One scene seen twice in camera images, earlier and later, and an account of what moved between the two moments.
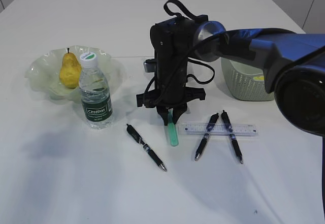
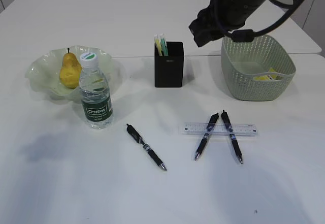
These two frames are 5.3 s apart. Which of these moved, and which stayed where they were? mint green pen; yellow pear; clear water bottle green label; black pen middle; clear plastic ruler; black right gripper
Moved: mint green pen; black right gripper
Stayed: clear plastic ruler; clear water bottle green label; black pen middle; yellow pear
